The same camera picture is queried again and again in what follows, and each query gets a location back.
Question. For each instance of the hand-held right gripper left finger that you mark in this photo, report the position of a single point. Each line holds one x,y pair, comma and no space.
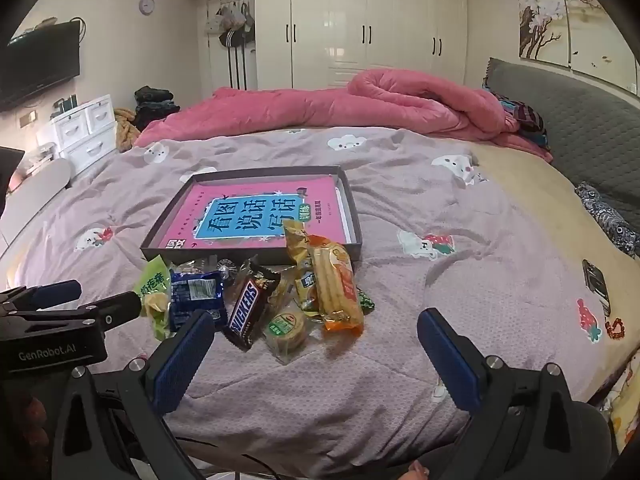
182,360

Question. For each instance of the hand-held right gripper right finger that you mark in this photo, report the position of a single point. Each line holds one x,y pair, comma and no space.
447,360

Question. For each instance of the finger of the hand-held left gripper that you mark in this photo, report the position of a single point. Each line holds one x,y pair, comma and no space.
122,306
55,293

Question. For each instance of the light green snack packet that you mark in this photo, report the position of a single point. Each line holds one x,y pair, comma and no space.
150,280

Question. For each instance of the blue biscuit packet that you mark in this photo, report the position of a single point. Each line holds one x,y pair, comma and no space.
195,295

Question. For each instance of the brown chocolate bar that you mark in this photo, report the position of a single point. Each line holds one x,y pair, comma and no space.
245,310

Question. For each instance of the brown candy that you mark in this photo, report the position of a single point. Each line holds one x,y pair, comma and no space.
192,266

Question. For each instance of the black green pea packet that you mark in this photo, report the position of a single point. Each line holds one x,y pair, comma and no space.
365,302

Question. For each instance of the small clear candy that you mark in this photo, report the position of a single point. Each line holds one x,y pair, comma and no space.
227,266

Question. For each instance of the round cake with green label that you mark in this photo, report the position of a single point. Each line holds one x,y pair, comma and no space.
285,327

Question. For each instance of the yellow strips snack packet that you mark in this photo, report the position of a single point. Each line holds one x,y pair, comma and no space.
282,290

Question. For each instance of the orange biscuit packet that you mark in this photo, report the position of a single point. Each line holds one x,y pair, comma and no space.
335,290

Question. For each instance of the dark grey shallow box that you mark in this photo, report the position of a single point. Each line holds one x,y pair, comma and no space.
357,250

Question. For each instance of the golden snack packet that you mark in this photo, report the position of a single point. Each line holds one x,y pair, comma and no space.
297,245

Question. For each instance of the white rounded panel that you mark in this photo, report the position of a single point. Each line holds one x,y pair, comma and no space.
35,190

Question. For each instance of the pink book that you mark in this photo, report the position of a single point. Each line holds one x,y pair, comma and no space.
210,195

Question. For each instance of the purple printed bed cover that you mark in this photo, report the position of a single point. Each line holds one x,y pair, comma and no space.
425,220

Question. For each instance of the white drawer cabinet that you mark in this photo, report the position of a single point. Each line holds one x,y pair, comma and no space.
90,135

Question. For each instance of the black phone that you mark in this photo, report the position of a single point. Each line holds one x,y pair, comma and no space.
595,285

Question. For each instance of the yellow fuzzy blanket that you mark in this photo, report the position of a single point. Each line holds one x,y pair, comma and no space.
125,132

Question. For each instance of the beige bed sheet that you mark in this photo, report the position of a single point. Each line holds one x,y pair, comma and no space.
540,210

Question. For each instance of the yellow printed cloth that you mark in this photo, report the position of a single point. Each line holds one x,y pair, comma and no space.
625,410

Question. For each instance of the dark teal box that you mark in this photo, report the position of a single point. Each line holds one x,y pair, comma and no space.
65,105

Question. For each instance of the pile of dark clothes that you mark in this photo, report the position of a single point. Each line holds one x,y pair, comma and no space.
155,105

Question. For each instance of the dark patterned cloth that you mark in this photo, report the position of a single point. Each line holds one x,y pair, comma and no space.
610,222

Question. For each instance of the folded colourful clothes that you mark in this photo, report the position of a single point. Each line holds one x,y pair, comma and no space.
525,115

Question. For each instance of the pink quilt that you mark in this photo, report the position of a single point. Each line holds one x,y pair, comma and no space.
300,105

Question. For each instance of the grey padded headboard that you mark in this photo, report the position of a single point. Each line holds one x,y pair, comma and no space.
590,125

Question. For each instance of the hanging hats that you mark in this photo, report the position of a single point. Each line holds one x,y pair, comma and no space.
230,22

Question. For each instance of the white glossy wardrobe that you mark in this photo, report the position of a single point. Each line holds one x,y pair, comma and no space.
325,20

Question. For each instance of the wall socket plate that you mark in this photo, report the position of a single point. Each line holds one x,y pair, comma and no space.
28,117

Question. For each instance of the black wall television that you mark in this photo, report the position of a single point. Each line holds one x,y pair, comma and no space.
35,65

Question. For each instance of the round wall clock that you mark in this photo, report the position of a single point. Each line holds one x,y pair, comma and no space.
146,5

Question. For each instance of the blossom wall painting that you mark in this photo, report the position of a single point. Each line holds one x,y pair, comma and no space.
545,15

